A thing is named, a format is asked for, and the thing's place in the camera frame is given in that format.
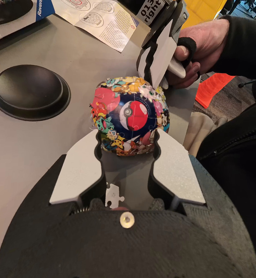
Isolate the white puzzle piece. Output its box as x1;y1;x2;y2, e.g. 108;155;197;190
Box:
105;183;125;208

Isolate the person's black zip jacket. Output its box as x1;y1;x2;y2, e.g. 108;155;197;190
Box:
195;96;256;278

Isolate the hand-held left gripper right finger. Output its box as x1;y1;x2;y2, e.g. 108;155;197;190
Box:
147;128;207;209

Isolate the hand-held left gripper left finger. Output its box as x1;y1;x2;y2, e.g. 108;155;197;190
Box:
49;129;107;205

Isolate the blue puzzle box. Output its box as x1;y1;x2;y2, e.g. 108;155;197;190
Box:
0;0;56;45

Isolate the beige cloth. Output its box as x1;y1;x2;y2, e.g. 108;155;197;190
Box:
187;112;228;153

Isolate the person's right hand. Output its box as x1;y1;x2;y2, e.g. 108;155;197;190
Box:
165;18;230;89

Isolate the black round ball stand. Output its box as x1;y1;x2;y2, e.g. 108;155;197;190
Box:
0;64;71;121

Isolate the person's right forearm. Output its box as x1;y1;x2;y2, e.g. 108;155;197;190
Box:
211;14;256;81

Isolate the colourful cartoon puzzle ball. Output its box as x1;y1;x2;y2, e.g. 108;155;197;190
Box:
89;76;171;157

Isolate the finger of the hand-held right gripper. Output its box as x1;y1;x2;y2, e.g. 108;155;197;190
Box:
149;20;178;88
137;46;151;79

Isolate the white instruction leaflet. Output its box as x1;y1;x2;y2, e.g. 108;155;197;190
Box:
51;0;151;53

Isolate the yellow panel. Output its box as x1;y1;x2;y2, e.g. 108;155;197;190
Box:
182;0;228;25

